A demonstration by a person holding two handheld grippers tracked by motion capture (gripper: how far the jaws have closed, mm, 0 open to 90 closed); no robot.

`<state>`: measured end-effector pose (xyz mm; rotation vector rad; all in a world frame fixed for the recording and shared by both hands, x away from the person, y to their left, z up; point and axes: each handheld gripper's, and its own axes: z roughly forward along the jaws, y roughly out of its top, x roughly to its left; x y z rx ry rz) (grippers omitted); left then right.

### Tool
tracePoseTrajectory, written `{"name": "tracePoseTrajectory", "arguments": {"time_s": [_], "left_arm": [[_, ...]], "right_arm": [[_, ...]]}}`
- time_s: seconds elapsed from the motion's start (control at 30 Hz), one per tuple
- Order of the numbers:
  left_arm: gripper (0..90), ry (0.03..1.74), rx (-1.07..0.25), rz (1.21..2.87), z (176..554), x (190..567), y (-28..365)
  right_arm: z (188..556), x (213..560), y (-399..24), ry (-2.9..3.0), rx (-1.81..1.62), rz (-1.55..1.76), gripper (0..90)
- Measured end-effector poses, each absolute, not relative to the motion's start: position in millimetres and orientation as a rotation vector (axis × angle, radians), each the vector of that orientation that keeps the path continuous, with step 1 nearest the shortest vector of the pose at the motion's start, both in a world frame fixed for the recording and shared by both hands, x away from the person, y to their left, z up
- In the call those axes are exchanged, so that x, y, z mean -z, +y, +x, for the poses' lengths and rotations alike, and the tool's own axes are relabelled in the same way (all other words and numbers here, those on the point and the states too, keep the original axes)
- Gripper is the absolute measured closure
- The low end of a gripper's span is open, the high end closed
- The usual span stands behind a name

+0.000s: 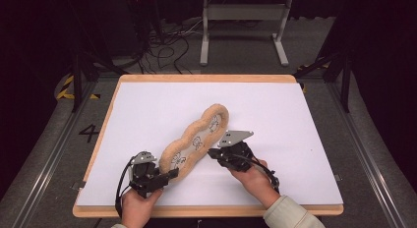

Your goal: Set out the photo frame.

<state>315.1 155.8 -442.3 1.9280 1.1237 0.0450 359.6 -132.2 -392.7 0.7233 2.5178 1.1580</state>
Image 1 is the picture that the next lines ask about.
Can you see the person's dark clothing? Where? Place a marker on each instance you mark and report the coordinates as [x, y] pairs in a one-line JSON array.
[[209, 223]]

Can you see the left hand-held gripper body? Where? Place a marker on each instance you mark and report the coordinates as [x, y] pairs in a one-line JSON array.
[[144, 175]]

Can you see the tan plush three-lobed mat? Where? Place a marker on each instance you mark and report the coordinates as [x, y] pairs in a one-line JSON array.
[[193, 146]]

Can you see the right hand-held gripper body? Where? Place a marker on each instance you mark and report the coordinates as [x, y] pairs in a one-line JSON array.
[[236, 154]]

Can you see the person's right hand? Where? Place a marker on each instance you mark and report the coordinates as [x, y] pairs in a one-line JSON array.
[[259, 183]]

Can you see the small metal bracket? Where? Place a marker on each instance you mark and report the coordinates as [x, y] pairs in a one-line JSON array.
[[78, 185], [337, 178]]

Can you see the black stand leg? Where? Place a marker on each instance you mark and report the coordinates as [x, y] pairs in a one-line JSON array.
[[345, 80], [77, 80]]

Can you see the aluminium floor rail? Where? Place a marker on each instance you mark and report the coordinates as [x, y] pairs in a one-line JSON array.
[[367, 162], [49, 159]]

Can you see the person's left hand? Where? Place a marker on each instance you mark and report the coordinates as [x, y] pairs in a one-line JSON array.
[[139, 208]]

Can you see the grey metal stand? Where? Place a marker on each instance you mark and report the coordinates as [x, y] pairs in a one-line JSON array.
[[244, 11]]

